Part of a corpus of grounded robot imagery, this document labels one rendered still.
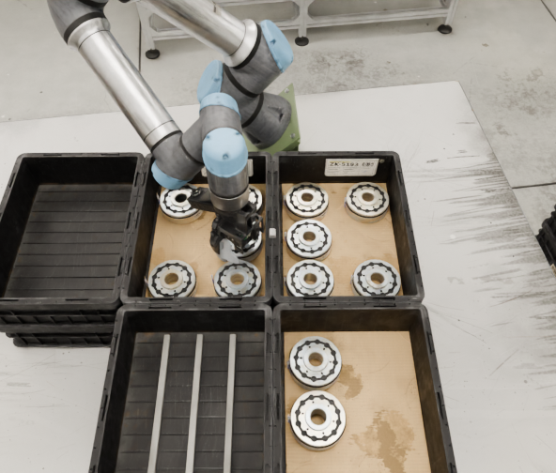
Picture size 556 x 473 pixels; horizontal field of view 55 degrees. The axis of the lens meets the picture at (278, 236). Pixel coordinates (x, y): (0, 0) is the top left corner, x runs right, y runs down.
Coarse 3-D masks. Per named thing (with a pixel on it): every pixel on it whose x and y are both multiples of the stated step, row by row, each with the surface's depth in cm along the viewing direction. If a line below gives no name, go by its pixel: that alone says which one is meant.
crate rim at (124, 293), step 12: (252, 156) 125; (264, 156) 125; (144, 168) 122; (144, 180) 122; (144, 192) 118; (132, 228) 113; (132, 240) 111; (132, 252) 110; (132, 264) 108; (132, 300) 103; (144, 300) 103; (156, 300) 103; (168, 300) 103; (180, 300) 103; (192, 300) 103; (204, 300) 103; (216, 300) 103; (228, 300) 103; (240, 300) 103; (252, 300) 103; (264, 300) 103
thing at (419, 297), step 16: (272, 160) 124; (400, 160) 124; (272, 176) 121; (400, 176) 121; (272, 192) 118; (400, 192) 118; (272, 208) 116; (272, 224) 114; (272, 240) 111; (272, 256) 109; (416, 256) 109; (272, 272) 107; (416, 272) 108; (272, 288) 105; (416, 288) 105
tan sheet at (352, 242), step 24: (336, 192) 131; (288, 216) 127; (336, 216) 127; (384, 216) 127; (336, 240) 123; (360, 240) 123; (384, 240) 123; (288, 264) 120; (336, 264) 120; (360, 264) 120; (336, 288) 116
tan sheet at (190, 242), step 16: (160, 208) 128; (160, 224) 126; (176, 224) 126; (192, 224) 126; (208, 224) 126; (160, 240) 123; (176, 240) 123; (192, 240) 123; (208, 240) 123; (160, 256) 121; (176, 256) 121; (192, 256) 121; (208, 256) 121; (208, 272) 118; (208, 288) 116
